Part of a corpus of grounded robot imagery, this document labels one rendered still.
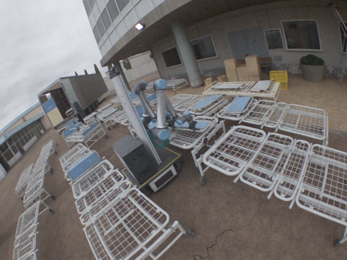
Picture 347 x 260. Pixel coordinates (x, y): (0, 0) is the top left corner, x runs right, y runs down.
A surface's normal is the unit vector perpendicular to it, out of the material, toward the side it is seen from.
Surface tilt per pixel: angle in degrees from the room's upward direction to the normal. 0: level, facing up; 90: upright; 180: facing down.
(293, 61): 90
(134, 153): 90
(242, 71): 90
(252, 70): 90
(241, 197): 0
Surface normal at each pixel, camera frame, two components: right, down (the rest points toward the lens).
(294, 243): -0.32, -0.83
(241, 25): -0.68, 0.54
